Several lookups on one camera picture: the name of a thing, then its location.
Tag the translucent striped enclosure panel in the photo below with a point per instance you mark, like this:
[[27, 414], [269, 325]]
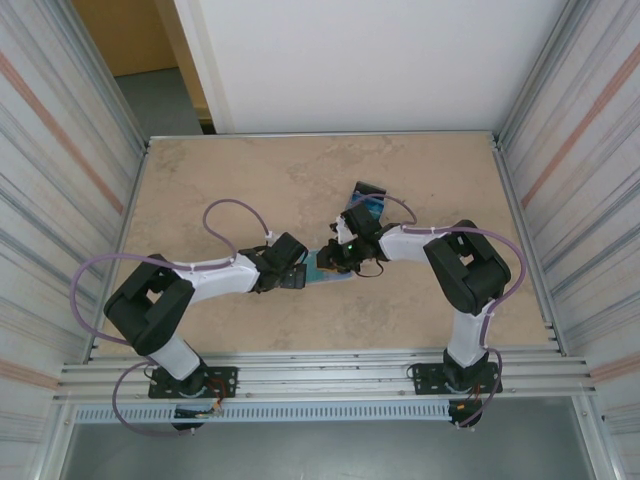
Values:
[[590, 150], [50, 150]]

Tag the black credit card stack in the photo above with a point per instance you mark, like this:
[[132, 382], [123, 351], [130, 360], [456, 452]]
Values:
[[370, 189]]

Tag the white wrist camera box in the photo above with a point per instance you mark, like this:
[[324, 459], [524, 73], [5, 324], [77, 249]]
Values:
[[272, 235], [341, 232]]

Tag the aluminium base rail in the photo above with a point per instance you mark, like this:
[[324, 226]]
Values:
[[325, 372]]

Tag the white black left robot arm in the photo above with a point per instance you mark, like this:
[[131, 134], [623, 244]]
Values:
[[220, 280]]

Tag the tan door frame edge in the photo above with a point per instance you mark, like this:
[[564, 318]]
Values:
[[192, 60]]

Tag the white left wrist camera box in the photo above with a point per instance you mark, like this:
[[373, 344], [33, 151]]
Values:
[[272, 235]]

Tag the teal credit card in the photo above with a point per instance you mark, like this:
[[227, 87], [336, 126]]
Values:
[[312, 272]]

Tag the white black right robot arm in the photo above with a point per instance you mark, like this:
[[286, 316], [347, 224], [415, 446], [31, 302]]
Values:
[[410, 245]]

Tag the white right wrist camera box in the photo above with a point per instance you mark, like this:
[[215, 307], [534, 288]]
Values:
[[341, 232]]

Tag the brown wooden door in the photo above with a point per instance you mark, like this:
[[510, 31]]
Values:
[[125, 35]]

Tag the teal and black small box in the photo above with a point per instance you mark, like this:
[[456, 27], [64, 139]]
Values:
[[375, 206], [386, 212]]

